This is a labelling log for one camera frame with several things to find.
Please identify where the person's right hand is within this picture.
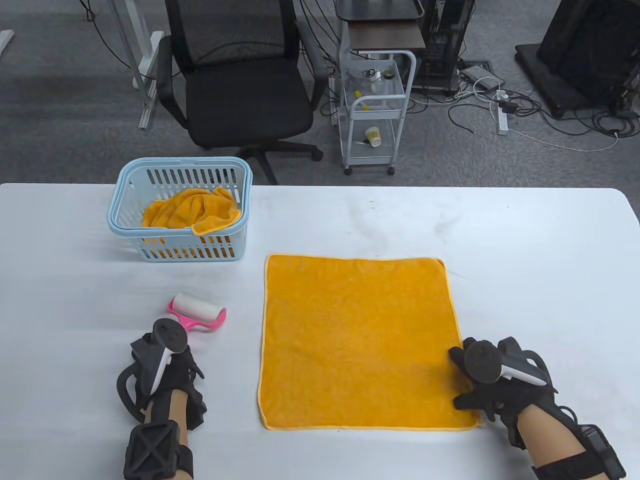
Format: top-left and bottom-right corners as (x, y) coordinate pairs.
(448, 336), (558, 451)

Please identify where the person's left hand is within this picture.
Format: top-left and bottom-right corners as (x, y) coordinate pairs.
(131, 339), (207, 431)

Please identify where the pink lint roller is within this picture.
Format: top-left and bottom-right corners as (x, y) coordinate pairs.
(167, 292), (227, 333)

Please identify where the yellow square towel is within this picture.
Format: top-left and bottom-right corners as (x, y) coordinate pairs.
(141, 187), (242, 237)
(257, 254), (482, 432)
(142, 234), (233, 261)

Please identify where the person's right forearm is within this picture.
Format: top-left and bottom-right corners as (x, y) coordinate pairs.
(517, 402), (591, 480)

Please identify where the grey tracking controller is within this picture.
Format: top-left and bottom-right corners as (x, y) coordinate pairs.
(116, 318), (190, 423)
(463, 340), (548, 387)

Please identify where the light blue plastic basket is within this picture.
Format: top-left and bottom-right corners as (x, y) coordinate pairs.
(107, 156), (254, 263)

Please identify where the white power strip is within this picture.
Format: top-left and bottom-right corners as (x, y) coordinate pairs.
(496, 89), (510, 136)

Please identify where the white utility cart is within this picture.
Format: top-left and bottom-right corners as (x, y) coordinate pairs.
(338, 50), (417, 176)

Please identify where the black office chair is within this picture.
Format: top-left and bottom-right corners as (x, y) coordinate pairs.
(156, 0), (331, 186)

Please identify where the grey power adapter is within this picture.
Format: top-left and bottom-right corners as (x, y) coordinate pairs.
(458, 65), (505, 92)

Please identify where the black computer tower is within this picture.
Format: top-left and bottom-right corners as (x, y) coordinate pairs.
(417, 0), (476, 93)

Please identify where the black display stand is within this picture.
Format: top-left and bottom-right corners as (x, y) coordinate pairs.
(515, 0), (640, 118)

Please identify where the brown board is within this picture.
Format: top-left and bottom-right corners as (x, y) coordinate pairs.
(347, 22), (427, 51)

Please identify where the black side table top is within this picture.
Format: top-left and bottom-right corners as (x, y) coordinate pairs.
(334, 0), (426, 22)

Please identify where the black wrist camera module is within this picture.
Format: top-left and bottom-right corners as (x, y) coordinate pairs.
(123, 420), (195, 480)
(532, 424), (627, 480)

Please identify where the white cable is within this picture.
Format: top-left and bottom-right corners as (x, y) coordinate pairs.
(507, 127), (621, 152)

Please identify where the white desk leg frame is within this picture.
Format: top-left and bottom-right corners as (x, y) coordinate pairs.
(107, 0), (166, 131)

